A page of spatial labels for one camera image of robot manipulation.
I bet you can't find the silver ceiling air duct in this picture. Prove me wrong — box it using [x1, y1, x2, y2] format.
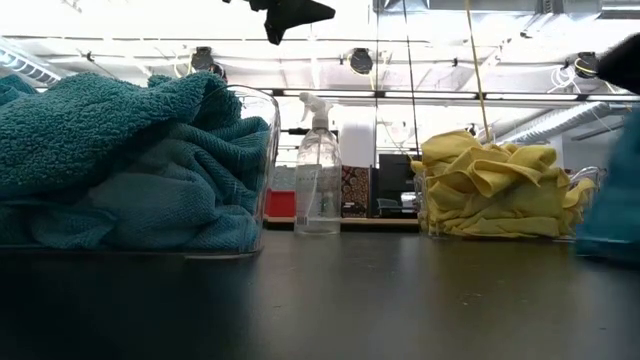
[0, 38, 64, 87]
[499, 102, 626, 146]

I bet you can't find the blue microfiber towel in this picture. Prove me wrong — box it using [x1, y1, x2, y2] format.
[167, 115, 272, 211]
[29, 169, 224, 251]
[172, 199, 264, 252]

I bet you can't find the red box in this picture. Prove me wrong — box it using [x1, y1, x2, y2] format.
[264, 189, 297, 219]

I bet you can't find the black cabinet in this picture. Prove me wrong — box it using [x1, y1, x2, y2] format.
[372, 152, 424, 219]

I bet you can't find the teal terry microfiber towel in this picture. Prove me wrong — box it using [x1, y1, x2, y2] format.
[0, 71, 231, 201]

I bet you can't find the cloth pile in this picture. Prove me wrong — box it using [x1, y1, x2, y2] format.
[573, 107, 640, 264]

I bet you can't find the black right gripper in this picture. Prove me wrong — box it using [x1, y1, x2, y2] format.
[597, 32, 640, 96]

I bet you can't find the clear plastic spray bottle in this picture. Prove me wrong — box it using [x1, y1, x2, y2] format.
[293, 91, 344, 237]

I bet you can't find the brown patterned panel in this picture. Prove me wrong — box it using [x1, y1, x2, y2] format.
[342, 164, 371, 219]

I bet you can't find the yellow hanging cable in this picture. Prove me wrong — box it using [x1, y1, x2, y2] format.
[464, 0, 494, 144]

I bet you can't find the clear plastic bin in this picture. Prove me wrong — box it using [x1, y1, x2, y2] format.
[0, 83, 282, 260]
[413, 164, 609, 241]

